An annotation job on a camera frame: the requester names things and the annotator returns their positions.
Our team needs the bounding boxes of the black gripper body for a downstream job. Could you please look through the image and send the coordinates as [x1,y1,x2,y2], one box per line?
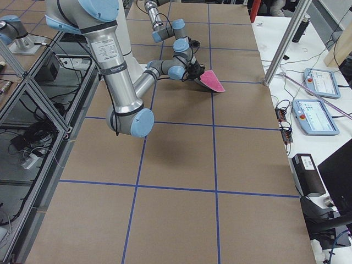
[185,63,205,80]

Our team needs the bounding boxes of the pink towel with grey back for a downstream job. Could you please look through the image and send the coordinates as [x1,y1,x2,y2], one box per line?
[198,70,226,93]

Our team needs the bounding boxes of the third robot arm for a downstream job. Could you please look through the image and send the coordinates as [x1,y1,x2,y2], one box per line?
[1,15,40,55]

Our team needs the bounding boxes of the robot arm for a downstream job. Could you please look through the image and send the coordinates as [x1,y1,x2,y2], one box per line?
[144,1,196,80]
[45,1,205,138]

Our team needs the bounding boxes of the small electronics board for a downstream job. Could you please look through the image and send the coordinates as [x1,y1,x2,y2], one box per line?
[274,100,293,145]

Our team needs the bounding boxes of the black cylinder bottle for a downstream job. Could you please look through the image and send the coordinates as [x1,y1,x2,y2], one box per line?
[292,14,311,43]

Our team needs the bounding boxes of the lower teach pendant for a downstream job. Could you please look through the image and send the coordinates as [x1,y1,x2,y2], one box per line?
[292,100,339,136]

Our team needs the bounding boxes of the teach pendant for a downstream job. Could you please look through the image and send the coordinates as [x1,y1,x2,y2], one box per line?
[292,100,339,136]
[304,68,340,99]

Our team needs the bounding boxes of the upper teach pendant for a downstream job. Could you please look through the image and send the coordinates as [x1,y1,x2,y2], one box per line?
[304,68,340,99]

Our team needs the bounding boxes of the wooden board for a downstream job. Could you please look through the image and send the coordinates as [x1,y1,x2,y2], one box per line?
[323,24,352,67]

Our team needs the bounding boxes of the black box with label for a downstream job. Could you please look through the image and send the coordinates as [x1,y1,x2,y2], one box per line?
[291,153,326,197]

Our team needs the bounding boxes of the black monitor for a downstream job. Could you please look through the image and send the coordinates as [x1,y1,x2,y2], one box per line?
[318,140,352,215]

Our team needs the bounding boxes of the white power strip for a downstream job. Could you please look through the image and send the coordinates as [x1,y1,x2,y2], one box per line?
[21,153,39,169]

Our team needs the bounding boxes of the black monitor stand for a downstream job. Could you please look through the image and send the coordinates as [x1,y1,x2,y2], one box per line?
[300,197,351,250]

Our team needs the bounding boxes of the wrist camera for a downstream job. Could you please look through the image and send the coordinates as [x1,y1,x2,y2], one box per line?
[189,40,201,47]

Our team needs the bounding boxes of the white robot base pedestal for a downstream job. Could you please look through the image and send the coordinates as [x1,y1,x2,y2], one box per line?
[116,0,144,79]

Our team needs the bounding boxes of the aluminium frame post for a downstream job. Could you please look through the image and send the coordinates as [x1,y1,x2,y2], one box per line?
[263,0,312,86]

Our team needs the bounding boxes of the metal frame side table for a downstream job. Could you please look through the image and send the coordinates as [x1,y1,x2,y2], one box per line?
[1,33,98,263]

